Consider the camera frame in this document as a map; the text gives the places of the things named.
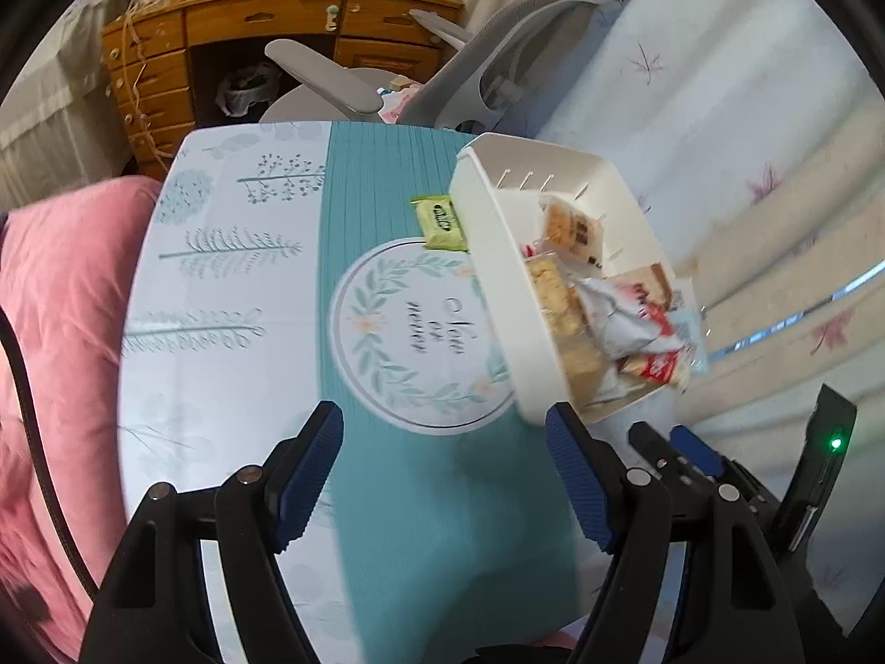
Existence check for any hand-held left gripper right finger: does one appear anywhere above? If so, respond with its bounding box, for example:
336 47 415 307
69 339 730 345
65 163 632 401
545 402 807 664

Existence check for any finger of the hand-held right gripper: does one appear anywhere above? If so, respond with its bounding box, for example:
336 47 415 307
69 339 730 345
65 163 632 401
628 422 700 489
669 427 776 520

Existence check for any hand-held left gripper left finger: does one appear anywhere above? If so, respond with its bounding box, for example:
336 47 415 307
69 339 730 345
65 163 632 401
79 401 345 664

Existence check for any red cookie packet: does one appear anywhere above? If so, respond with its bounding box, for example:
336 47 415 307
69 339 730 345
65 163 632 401
618 349 693 392

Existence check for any red white snack packet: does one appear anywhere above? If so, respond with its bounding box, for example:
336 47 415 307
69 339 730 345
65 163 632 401
615 280 677 361

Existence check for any brown snowflake chocolate packet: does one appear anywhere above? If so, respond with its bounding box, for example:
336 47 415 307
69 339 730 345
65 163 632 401
577 277 641 361

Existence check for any round bun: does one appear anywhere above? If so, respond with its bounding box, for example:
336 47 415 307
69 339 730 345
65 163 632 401
522 252 589 333

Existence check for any white plastic storage bin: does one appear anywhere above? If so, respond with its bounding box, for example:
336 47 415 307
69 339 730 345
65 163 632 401
448 131 683 427

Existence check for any muffin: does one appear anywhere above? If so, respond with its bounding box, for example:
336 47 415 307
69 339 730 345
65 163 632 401
539 195 607 268

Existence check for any green snack packet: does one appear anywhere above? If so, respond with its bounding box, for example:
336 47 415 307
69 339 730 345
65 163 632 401
411 195 472 252

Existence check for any printed teal tablecloth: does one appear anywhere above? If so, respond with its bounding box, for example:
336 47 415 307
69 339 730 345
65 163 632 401
117 121 623 658

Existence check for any pink blanket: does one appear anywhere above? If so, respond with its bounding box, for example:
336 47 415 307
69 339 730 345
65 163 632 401
0 176 164 660

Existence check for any white floral curtain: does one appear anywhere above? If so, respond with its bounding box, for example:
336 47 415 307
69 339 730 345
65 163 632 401
449 0 885 572

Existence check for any pink plastic bag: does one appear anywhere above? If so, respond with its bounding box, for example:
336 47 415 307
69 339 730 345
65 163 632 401
379 79 426 124

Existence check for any trash bin with bag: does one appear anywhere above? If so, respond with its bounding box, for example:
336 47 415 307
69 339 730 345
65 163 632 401
216 62 278 116

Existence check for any grey office chair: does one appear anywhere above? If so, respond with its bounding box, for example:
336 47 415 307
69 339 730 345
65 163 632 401
259 0 652 147

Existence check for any white lace cover cloth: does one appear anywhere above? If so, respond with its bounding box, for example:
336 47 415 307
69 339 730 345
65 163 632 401
0 0 133 212

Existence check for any wooden desk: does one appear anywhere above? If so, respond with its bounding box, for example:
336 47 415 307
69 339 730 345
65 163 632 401
102 0 466 181

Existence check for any black cable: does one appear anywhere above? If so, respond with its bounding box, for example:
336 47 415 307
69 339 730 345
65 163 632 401
0 304 98 597

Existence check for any white cable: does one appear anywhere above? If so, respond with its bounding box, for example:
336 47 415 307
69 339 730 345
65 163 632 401
107 0 168 154

